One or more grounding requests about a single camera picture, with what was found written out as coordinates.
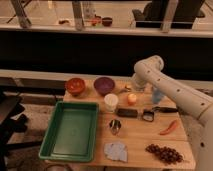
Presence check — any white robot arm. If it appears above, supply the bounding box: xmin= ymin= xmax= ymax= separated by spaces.
xmin=132 ymin=55 xmax=213 ymax=171

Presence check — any white plastic cup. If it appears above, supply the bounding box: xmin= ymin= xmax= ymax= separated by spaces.
xmin=104 ymin=94 xmax=119 ymax=112

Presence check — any small metal cup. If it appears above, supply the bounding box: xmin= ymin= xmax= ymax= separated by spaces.
xmin=109 ymin=119 xmax=121 ymax=135

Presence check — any clear blue plastic cup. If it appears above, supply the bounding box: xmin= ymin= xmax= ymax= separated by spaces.
xmin=152 ymin=87 xmax=164 ymax=104

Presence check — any purple bowl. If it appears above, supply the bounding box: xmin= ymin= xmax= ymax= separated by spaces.
xmin=94 ymin=77 xmax=115 ymax=96

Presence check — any yellow banana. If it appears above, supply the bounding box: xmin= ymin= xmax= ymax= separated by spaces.
xmin=124 ymin=85 xmax=132 ymax=92

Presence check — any orange round fruit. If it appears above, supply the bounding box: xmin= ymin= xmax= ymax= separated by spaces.
xmin=127 ymin=93 xmax=137 ymax=105

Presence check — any black rectangular block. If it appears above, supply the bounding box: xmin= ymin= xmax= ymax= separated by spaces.
xmin=117 ymin=108 xmax=138 ymax=118

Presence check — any wooden table board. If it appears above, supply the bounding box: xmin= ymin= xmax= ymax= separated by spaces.
xmin=47 ymin=80 xmax=195 ymax=170

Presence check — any green plastic tray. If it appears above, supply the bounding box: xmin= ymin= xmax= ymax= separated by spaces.
xmin=39 ymin=101 xmax=99 ymax=162

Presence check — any small red background bowl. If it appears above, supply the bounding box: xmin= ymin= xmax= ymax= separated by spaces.
xmin=102 ymin=17 xmax=113 ymax=27

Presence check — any grey crumpled cloth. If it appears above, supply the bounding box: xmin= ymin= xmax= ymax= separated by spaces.
xmin=104 ymin=142 xmax=128 ymax=162

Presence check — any orange chili pepper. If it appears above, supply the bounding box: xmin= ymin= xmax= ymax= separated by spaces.
xmin=160 ymin=120 xmax=179 ymax=135

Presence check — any bunch of dark grapes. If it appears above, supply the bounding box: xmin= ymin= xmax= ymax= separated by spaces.
xmin=145 ymin=144 xmax=183 ymax=164

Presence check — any dark chair left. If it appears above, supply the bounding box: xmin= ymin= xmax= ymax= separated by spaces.
xmin=0 ymin=91 xmax=43 ymax=171

